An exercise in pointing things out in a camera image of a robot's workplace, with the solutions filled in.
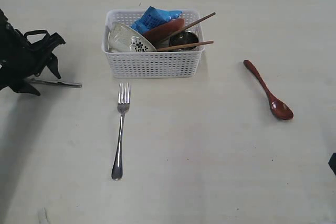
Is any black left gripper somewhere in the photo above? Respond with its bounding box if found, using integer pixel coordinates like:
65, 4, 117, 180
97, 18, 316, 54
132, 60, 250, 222
1, 29, 66, 97

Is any silver table knife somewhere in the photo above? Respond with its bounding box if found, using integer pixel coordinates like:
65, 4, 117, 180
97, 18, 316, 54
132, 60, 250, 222
26, 78, 82, 88

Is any silver metal fork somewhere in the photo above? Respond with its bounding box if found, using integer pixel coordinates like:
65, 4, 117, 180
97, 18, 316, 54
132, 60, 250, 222
111, 83, 131, 180

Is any grey floral ceramic bowl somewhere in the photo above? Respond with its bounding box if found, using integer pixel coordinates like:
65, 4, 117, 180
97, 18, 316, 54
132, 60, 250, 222
107, 22, 156, 53

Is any dark red wooden spoon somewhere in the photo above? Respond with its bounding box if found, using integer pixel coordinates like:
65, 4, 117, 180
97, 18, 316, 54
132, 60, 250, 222
243, 60, 293, 121

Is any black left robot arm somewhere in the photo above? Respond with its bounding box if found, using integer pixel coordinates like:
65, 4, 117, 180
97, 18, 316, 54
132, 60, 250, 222
1, 12, 66, 96

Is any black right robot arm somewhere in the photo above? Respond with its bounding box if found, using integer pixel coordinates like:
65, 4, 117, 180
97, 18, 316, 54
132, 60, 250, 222
328, 153, 336, 175

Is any brown wooden bowl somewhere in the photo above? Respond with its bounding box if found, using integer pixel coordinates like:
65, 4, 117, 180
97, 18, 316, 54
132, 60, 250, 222
142, 18, 184, 45

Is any blue snack packet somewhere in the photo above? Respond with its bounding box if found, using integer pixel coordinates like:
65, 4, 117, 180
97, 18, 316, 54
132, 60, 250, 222
130, 6, 182, 35

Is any white perforated plastic basket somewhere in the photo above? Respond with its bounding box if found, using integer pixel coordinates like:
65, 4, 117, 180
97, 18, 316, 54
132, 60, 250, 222
102, 9, 205, 79

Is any stainless steel cup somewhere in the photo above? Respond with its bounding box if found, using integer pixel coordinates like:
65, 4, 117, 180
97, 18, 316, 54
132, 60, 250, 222
169, 30, 199, 47

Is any brown wooden chopstick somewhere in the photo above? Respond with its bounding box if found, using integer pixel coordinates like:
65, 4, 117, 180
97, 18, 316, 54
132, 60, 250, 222
157, 40, 214, 52
157, 12, 216, 44

